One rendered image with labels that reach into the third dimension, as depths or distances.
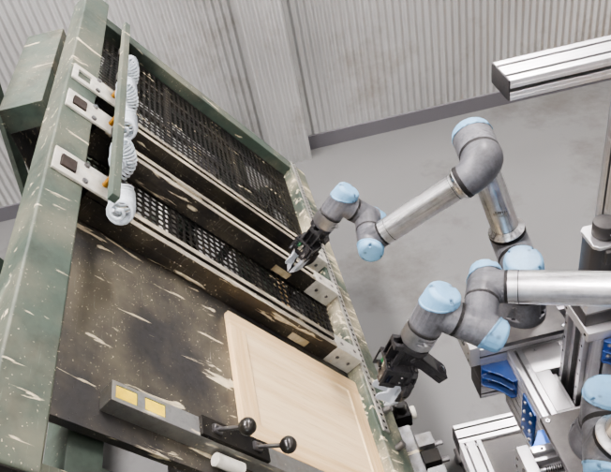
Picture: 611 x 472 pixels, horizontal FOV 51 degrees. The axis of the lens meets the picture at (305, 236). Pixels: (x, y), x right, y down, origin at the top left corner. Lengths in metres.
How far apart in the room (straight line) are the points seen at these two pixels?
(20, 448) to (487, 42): 4.54
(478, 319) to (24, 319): 0.87
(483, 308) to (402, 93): 3.78
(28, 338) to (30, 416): 0.16
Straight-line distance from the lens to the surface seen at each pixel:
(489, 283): 1.46
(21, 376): 1.16
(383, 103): 5.07
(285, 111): 4.77
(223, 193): 2.32
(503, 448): 2.88
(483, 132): 1.86
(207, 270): 1.84
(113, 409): 1.36
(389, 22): 4.83
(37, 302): 1.29
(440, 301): 1.33
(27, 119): 2.39
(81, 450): 1.34
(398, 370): 1.46
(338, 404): 2.04
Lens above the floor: 2.64
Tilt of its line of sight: 38 degrees down
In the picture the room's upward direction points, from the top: 13 degrees counter-clockwise
